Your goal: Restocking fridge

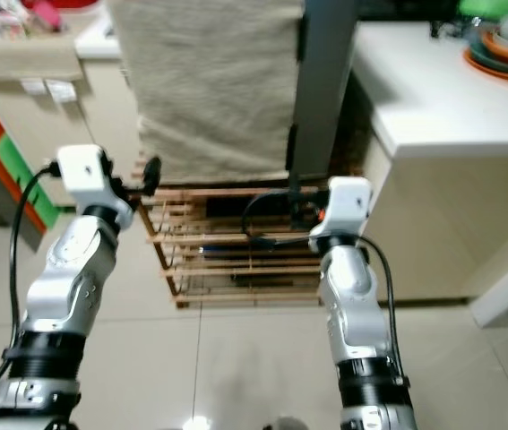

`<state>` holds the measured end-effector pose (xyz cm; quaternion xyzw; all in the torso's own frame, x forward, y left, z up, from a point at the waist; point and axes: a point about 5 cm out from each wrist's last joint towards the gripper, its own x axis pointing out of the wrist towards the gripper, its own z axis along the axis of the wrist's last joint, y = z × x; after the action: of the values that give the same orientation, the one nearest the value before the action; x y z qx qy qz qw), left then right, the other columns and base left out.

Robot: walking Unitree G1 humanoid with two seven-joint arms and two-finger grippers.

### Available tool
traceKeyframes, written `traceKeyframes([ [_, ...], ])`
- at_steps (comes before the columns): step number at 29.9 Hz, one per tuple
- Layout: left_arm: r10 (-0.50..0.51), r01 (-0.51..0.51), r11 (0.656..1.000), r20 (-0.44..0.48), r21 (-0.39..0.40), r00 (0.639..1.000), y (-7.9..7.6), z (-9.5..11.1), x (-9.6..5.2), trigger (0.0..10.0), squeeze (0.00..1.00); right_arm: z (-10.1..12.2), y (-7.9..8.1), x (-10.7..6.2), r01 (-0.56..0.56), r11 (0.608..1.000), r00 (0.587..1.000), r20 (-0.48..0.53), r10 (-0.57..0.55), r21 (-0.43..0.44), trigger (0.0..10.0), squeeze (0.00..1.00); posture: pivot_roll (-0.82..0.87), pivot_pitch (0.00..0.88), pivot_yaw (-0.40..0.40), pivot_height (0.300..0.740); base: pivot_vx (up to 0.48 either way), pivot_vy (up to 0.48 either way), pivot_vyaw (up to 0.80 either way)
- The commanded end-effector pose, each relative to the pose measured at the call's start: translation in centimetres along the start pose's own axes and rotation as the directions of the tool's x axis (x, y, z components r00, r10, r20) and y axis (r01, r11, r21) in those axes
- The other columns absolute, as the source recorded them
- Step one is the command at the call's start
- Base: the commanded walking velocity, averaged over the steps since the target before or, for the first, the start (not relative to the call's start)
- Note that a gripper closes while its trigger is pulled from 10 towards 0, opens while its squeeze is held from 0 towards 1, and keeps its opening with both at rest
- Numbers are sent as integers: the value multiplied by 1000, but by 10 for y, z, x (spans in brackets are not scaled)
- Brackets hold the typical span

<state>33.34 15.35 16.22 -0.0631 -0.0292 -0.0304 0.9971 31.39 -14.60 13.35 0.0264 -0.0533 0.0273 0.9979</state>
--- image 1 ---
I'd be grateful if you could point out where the small grey fridge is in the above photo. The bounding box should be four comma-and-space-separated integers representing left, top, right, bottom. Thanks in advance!
288, 0, 360, 178

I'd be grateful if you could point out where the wooden slatted pallet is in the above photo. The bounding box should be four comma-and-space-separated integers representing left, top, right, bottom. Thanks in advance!
133, 152, 335, 308

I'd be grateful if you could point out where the beige kitchen cabinet white top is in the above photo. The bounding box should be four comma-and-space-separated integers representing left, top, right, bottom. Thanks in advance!
0, 13, 142, 211

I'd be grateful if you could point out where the large beige towel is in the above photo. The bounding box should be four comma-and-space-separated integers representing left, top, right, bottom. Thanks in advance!
108, 0, 306, 185

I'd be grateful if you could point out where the green board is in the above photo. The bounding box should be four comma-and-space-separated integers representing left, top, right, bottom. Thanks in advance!
0, 134, 62, 229

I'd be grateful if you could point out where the white counter cabinet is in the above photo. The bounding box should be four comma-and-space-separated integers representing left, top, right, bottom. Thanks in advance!
350, 20, 508, 301

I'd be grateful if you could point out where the small beige cloth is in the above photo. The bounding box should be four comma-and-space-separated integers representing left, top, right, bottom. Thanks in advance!
0, 36, 84, 83

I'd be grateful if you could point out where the pink packet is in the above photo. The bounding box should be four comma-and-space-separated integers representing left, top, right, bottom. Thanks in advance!
31, 0, 62, 30

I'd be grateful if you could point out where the clear condiment organizer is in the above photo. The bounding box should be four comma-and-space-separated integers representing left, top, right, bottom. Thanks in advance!
0, 0, 62, 39

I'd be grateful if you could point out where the orange plate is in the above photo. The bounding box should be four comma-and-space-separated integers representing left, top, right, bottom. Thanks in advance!
462, 47, 508, 86

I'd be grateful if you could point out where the dark green plate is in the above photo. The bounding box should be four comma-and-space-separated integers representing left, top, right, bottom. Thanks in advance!
467, 36, 508, 77

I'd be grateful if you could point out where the green plastic bowl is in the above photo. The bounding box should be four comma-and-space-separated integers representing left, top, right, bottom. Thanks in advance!
458, 0, 508, 21

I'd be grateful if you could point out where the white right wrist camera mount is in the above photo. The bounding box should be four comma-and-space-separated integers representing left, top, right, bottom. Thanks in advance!
307, 176, 373, 252

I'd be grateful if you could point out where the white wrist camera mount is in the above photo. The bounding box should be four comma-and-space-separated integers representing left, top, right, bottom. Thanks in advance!
56, 144, 134, 229
307, 176, 373, 252

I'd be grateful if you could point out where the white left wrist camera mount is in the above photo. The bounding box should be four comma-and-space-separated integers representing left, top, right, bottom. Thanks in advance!
56, 144, 134, 229

